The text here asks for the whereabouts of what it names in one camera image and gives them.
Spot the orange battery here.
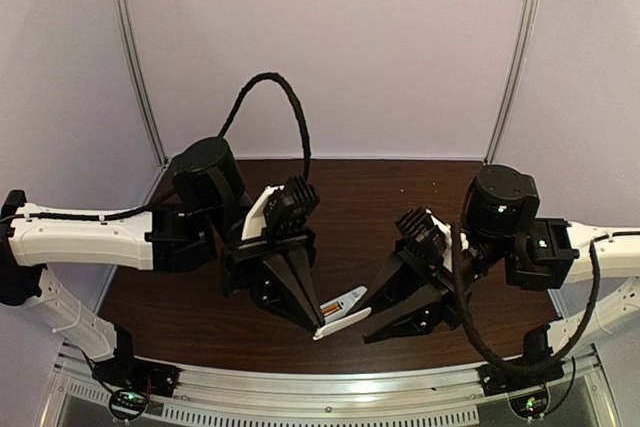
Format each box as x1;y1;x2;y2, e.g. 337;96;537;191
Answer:
321;302;343;316

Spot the white remote control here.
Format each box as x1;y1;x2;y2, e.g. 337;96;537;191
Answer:
312;285;371;341

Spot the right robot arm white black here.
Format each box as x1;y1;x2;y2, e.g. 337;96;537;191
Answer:
356;164;639;379

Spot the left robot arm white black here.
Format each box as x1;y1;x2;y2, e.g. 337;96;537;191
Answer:
1;136;325;379

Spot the right circuit board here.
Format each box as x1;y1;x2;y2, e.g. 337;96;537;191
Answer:
508;387;550;421

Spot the circuit board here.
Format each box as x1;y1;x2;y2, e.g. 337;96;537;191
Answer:
508;387;550;421
107;389;149;422

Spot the left circuit board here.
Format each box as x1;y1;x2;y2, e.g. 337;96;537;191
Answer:
107;389;149;422

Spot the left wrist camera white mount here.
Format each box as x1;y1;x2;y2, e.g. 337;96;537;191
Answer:
239;175;321;243

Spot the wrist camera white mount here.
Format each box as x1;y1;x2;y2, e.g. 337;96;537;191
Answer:
395;207;452;271
239;175;321;243

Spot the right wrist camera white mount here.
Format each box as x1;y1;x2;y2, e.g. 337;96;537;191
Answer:
395;207;452;271

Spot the front aluminium rail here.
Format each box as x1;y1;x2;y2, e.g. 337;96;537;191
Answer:
36;343;621;426

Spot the left black cable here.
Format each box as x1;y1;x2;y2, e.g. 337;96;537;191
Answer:
0;71;314;223

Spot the black cable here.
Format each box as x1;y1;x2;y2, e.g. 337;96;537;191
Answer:
449;219;640;378
0;71;314;223

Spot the right black cable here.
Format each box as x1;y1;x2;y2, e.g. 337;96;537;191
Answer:
449;219;640;378

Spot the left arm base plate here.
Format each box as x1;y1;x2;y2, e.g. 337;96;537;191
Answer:
92;356;180;398

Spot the left aluminium corner post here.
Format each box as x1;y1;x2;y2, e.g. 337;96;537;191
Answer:
114;0;168;167

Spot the aluminium corner post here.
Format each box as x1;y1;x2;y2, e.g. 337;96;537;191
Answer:
114;0;168;167
483;0;540;164

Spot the right aluminium corner post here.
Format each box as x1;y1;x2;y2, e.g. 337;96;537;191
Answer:
483;0;540;164

